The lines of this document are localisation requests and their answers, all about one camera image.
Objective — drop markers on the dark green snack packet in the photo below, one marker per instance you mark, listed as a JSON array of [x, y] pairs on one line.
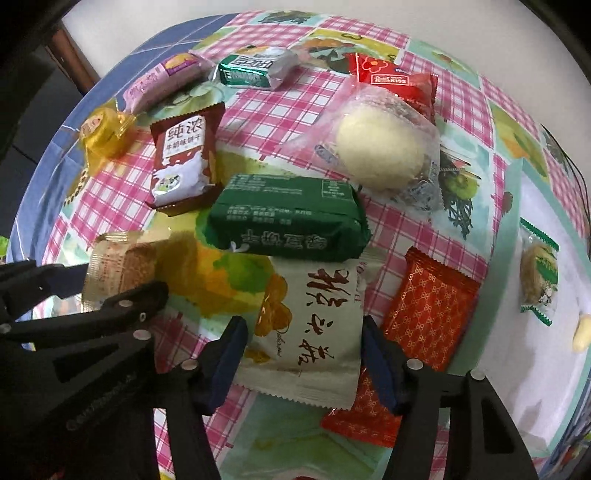
[[286, 217]]

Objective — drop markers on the green striped object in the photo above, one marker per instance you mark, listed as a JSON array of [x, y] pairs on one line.
[[2, 247]]

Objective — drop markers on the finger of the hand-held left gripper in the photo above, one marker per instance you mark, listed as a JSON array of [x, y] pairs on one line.
[[41, 277], [134, 300]]

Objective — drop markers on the clear brown pastry packet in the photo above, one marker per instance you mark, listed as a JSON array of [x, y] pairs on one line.
[[120, 267]]

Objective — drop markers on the brown wooden frame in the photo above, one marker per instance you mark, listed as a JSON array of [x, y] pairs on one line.
[[69, 50]]

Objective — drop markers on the pink checked fruit-print tablecloth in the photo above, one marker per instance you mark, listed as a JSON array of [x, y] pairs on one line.
[[277, 110]]

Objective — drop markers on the blue plaid cloth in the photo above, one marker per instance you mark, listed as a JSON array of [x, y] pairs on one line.
[[41, 184]]

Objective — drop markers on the green and silver snack packet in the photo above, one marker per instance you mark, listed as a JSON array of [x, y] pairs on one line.
[[249, 69]]

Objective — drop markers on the pink snack packet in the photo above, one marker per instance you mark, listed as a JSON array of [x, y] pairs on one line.
[[157, 83]]

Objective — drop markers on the cream snack packet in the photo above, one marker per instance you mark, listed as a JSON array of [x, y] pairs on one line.
[[314, 332]]

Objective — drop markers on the red snack packet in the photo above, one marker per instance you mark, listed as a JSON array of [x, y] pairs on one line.
[[397, 83]]

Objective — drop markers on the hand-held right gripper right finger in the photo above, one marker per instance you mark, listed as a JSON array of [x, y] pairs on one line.
[[376, 360]]

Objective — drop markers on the pale yellow snack piece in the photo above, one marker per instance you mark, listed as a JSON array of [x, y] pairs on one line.
[[582, 334]]

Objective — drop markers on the yellow wrapped snack pack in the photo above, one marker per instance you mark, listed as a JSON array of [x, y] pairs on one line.
[[104, 131]]

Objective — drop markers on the small green-white wrapped snack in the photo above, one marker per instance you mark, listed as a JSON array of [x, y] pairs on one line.
[[538, 267]]

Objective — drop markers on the dark cabinet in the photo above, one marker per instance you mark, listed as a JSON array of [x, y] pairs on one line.
[[32, 101]]

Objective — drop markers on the orange-red patterned snack packet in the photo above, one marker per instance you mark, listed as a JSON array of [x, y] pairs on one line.
[[429, 314]]

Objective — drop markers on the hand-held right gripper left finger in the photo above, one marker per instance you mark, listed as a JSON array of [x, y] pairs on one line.
[[228, 360]]

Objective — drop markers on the clear-wrapped round pale pastry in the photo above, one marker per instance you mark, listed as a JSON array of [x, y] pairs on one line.
[[378, 147]]

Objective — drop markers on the white tray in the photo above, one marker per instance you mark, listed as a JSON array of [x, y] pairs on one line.
[[554, 392]]

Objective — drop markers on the brown and white biscuit packet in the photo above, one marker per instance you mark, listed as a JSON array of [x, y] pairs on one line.
[[184, 157]]

